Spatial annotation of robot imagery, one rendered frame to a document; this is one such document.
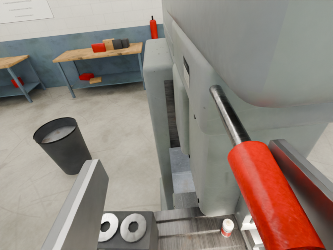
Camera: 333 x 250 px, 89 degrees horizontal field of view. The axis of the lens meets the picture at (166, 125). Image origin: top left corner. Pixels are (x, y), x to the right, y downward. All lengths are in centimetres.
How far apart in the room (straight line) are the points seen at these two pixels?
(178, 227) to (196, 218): 10
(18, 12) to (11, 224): 413
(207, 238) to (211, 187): 51
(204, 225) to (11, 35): 537
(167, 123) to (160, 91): 17
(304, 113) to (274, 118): 3
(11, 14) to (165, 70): 486
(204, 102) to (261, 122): 7
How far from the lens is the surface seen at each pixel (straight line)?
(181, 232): 87
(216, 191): 39
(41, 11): 505
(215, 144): 28
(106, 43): 418
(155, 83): 71
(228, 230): 82
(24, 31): 535
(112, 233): 70
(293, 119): 25
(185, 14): 20
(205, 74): 18
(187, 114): 46
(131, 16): 452
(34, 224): 246
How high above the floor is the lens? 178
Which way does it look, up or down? 38 degrees down
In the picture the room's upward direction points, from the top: 6 degrees counter-clockwise
